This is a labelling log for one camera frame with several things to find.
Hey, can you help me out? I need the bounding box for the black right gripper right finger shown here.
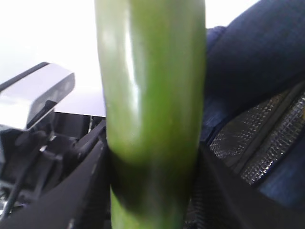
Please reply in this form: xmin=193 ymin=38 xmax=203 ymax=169
xmin=191 ymin=143 xmax=305 ymax=229

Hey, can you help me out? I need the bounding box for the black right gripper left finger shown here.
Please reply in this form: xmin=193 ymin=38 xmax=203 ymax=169
xmin=0 ymin=121 xmax=110 ymax=229

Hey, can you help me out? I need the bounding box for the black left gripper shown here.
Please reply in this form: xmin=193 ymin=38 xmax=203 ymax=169
xmin=0 ymin=114 xmax=105 ymax=208

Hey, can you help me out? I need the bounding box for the dark blue lunch bag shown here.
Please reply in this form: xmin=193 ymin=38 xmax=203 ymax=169
xmin=201 ymin=0 xmax=305 ymax=213

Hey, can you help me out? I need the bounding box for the green cucumber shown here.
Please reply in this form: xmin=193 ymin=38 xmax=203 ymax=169
xmin=94 ymin=0 xmax=206 ymax=229

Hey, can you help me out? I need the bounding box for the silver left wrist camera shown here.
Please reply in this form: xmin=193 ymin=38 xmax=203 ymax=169
xmin=0 ymin=62 xmax=75 ymax=131

